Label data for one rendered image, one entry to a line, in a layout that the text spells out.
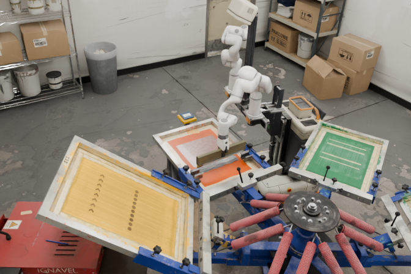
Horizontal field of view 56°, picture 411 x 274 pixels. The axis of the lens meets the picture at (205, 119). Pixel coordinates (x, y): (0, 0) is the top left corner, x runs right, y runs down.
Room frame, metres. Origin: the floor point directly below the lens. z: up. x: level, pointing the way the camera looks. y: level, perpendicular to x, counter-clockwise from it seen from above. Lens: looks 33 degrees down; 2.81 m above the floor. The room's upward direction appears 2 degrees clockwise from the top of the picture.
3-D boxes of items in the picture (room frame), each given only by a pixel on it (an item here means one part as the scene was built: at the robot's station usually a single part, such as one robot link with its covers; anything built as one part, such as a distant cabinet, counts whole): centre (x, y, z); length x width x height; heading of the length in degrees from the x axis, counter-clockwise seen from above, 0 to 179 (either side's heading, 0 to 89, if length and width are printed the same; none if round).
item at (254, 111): (2.73, -0.41, 1.21); 0.16 x 0.13 x 0.15; 111
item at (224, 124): (2.26, -0.15, 1.33); 0.15 x 0.10 x 0.11; 151
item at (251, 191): (1.91, -0.33, 1.02); 0.17 x 0.06 x 0.05; 32
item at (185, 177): (2.03, 0.08, 0.98); 0.30 x 0.05 x 0.07; 32
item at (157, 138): (2.38, -0.03, 0.97); 0.79 x 0.58 x 0.04; 32
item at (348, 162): (2.29, -1.01, 1.05); 1.08 x 0.61 x 0.23; 152
